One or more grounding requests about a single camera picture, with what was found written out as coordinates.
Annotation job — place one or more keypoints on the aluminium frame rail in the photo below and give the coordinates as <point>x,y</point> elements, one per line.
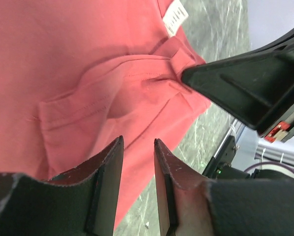
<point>251,149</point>

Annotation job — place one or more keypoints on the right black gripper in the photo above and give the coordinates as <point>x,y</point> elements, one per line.
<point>256,87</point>

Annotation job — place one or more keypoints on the dark red t-shirt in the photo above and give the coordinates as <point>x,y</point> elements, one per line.
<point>76,74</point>

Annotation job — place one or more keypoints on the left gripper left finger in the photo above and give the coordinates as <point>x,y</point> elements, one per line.
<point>79,202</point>

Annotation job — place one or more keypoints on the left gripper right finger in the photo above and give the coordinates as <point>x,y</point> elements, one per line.
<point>190,204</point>

